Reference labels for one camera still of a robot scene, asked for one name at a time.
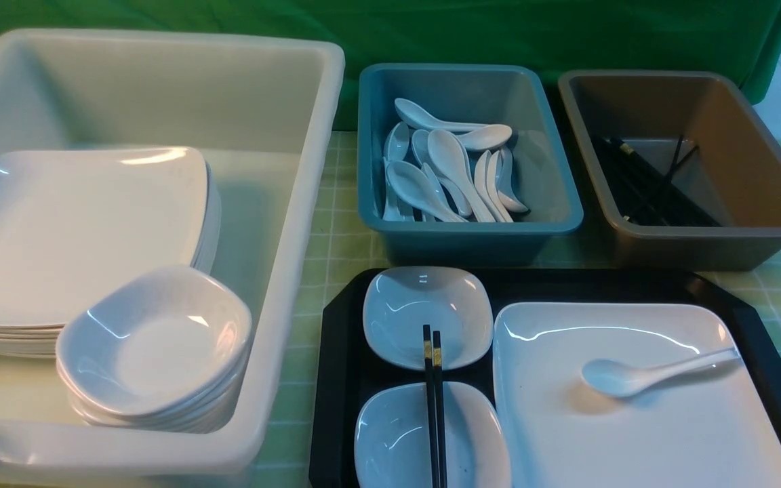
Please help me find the white bowl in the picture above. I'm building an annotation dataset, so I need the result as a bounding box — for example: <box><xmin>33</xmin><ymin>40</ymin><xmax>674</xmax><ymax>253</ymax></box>
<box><xmin>362</xmin><ymin>266</ymin><xmax>494</xmax><ymax>371</ymax></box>
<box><xmin>354</xmin><ymin>381</ymin><xmax>513</xmax><ymax>487</ymax></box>

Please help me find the black chopstick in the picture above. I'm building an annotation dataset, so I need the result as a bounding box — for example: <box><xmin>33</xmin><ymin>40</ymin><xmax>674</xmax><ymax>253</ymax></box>
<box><xmin>422</xmin><ymin>324</ymin><xmax>442</xmax><ymax>487</ymax></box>
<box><xmin>432</xmin><ymin>330</ymin><xmax>447</xmax><ymax>487</ymax></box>

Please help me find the white ceramic spoon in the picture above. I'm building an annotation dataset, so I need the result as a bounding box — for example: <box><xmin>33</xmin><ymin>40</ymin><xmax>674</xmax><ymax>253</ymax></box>
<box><xmin>580</xmin><ymin>347</ymin><xmax>741</xmax><ymax>398</ymax></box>

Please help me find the large white square plate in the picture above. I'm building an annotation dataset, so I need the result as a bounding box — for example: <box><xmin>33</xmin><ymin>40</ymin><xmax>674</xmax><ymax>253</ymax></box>
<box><xmin>493</xmin><ymin>302</ymin><xmax>781</xmax><ymax>487</ymax></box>

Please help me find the stack of white square plates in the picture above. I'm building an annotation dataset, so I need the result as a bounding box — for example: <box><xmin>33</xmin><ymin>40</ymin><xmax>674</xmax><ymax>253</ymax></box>
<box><xmin>0</xmin><ymin>147</ymin><xmax>221</xmax><ymax>358</ymax></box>

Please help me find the stack of white bowls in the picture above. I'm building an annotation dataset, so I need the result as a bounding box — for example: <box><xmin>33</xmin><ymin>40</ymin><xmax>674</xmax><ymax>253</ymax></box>
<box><xmin>55</xmin><ymin>265</ymin><xmax>256</xmax><ymax>434</ymax></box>

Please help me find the black serving tray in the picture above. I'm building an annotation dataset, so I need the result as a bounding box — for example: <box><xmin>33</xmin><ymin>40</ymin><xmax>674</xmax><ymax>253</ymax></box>
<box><xmin>308</xmin><ymin>268</ymin><xmax>781</xmax><ymax>487</ymax></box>

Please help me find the large white plastic tub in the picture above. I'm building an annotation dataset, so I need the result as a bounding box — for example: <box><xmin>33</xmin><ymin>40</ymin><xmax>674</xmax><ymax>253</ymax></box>
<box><xmin>0</xmin><ymin>28</ymin><xmax>345</xmax><ymax>487</ymax></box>

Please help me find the pile of white spoons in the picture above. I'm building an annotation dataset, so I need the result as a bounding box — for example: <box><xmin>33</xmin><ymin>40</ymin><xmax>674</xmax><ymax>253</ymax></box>
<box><xmin>380</xmin><ymin>97</ymin><xmax>529</xmax><ymax>223</ymax></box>

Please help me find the teal plastic bin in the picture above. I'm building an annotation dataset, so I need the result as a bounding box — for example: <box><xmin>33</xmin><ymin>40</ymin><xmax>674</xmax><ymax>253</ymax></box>
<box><xmin>357</xmin><ymin>64</ymin><xmax>584</xmax><ymax>266</ymax></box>

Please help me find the pile of black chopsticks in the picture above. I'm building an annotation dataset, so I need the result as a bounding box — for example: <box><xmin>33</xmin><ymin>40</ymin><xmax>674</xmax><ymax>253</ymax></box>
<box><xmin>590</xmin><ymin>134</ymin><xmax>722</xmax><ymax>228</ymax></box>

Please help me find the brown plastic bin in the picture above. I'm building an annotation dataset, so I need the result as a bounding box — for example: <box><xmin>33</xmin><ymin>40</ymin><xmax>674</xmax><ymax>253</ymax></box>
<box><xmin>558</xmin><ymin>69</ymin><xmax>781</xmax><ymax>271</ymax></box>

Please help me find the green backdrop cloth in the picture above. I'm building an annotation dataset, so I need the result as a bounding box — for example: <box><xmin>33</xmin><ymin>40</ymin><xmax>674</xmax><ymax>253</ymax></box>
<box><xmin>0</xmin><ymin>1</ymin><xmax>781</xmax><ymax>131</ymax></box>

